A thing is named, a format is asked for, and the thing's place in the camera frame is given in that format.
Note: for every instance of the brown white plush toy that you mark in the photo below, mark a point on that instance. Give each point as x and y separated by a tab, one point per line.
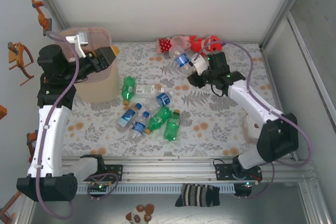
137	216

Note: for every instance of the pink mesh bin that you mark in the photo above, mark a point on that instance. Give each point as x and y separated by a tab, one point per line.
99	90

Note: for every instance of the clear bottle green white label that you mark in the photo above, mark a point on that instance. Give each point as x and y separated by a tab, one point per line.
144	89

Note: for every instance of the aluminium rail frame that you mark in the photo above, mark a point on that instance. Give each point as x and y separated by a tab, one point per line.
168	171

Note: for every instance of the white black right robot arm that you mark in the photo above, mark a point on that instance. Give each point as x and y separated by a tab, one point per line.
252	103

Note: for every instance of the red plush shark toy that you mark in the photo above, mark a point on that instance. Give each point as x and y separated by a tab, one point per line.
197	45

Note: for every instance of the pink plush pig toy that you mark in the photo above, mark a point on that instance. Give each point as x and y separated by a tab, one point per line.
168	44

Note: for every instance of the white square plastic box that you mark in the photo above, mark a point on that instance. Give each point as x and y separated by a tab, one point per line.
250	129

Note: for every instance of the black beige striped sock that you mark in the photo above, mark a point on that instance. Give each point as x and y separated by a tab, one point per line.
197	195

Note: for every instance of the green bottle yellow cap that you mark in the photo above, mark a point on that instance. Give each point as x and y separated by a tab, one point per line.
172	127
158	120
128	87

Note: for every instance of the floral tablecloth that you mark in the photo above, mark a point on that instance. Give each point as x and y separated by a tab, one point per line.
215	134

